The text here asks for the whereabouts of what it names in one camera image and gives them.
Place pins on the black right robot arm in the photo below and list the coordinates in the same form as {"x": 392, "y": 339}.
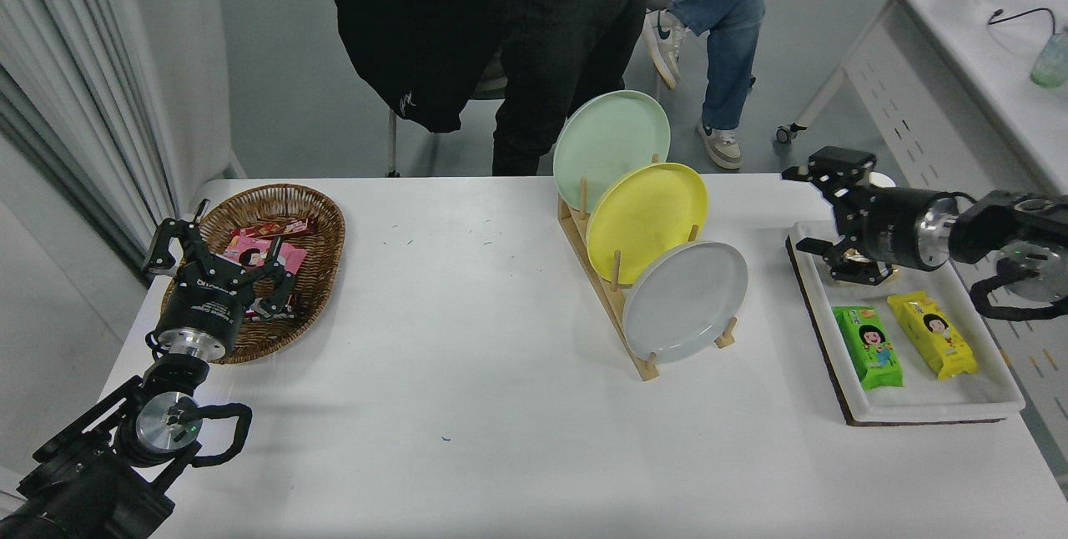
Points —
{"x": 984, "y": 230}

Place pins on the standing person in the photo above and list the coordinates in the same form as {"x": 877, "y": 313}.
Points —
{"x": 559, "y": 38}

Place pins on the yellow snack packet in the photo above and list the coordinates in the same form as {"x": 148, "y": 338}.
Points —
{"x": 934, "y": 334}

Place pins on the white tray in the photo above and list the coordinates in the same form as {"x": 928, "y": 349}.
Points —
{"x": 918, "y": 397}

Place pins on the green snack packet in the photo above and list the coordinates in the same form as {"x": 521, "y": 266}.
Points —
{"x": 872, "y": 347}

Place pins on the pale green plate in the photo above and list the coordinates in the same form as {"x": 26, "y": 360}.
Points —
{"x": 609, "y": 143}

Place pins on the wooden plate rack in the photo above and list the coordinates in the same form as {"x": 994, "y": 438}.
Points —
{"x": 638, "y": 360}

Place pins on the brown wicker basket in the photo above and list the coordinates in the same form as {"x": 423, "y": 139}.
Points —
{"x": 317, "y": 272}

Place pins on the white curtain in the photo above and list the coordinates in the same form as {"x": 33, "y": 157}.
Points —
{"x": 58, "y": 38}

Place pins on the yellow plate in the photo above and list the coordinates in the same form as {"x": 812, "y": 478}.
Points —
{"x": 647, "y": 214}

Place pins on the pink snack packet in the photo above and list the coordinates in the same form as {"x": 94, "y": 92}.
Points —
{"x": 292, "y": 259}

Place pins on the grey chair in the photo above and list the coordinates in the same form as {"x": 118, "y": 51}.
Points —
{"x": 392, "y": 147}

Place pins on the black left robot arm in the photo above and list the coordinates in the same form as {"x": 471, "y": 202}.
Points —
{"x": 83, "y": 489}

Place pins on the seated person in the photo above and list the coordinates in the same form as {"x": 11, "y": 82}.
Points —
{"x": 734, "y": 30}

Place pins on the dark red snack bar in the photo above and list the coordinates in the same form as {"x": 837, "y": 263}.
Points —
{"x": 298, "y": 303}

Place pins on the clear peanut snack packet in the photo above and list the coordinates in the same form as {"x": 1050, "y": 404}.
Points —
{"x": 851, "y": 255}

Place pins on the black jacket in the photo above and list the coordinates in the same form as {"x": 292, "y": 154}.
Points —
{"x": 409, "y": 22}

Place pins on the grey plate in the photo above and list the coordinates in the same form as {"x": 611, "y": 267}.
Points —
{"x": 684, "y": 301}

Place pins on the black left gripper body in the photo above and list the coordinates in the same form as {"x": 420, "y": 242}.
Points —
{"x": 204, "y": 309}

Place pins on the pale green glass jar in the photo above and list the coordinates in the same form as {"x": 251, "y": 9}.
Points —
{"x": 1050, "y": 63}

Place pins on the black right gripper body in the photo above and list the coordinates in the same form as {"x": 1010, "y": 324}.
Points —
{"x": 889, "y": 226}

